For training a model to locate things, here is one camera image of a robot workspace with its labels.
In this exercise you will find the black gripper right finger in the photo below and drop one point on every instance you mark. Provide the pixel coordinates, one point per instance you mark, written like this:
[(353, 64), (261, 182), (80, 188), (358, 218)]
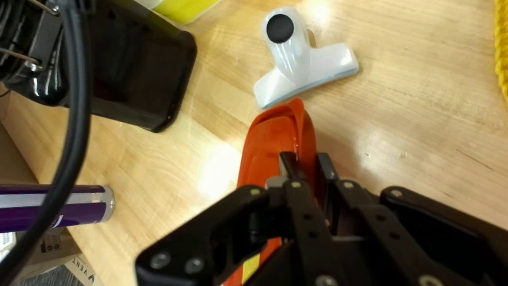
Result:
[(423, 239)]

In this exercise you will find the purple metallic tube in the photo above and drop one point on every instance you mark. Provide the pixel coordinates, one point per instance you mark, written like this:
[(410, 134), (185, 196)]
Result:
[(32, 207)]

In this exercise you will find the yellow plastic container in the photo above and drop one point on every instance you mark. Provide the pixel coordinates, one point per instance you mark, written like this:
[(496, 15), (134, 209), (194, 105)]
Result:
[(183, 8)]

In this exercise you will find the printed cardboard box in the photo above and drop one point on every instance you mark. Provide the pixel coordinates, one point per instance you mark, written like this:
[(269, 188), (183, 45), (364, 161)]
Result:
[(58, 255)]

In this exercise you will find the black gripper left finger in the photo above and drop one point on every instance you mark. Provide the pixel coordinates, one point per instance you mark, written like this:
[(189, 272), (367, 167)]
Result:
[(232, 232)]

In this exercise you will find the white plastic clip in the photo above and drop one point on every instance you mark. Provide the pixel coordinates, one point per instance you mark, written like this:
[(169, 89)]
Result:
[(302, 64)]

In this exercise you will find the red chip bag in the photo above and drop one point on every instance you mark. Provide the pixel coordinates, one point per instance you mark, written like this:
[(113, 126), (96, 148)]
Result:
[(275, 137)]

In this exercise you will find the yellow knitted cloth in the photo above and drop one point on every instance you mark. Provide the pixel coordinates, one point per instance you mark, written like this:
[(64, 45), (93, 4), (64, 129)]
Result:
[(502, 48)]

